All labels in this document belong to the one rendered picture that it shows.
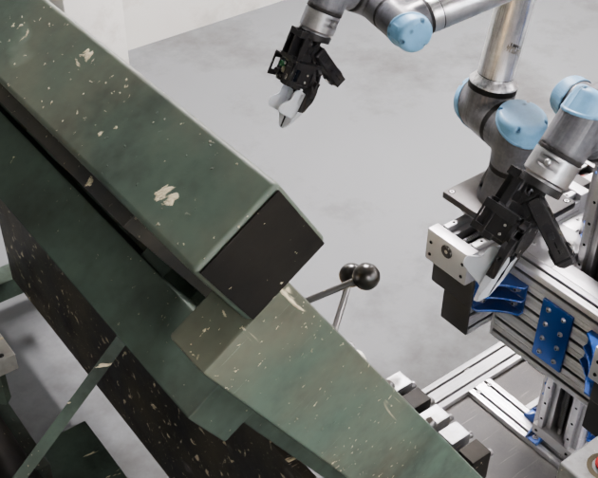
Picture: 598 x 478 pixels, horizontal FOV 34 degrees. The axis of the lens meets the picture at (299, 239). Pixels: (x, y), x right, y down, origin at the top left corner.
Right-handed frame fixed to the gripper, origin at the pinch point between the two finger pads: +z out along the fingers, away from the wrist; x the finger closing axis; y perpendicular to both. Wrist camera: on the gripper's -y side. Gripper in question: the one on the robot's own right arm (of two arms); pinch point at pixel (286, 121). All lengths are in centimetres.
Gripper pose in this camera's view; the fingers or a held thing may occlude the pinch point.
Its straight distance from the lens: 206.0
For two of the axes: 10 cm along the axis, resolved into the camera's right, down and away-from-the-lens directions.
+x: 6.1, 5.0, -6.2
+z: -3.7, 8.7, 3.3
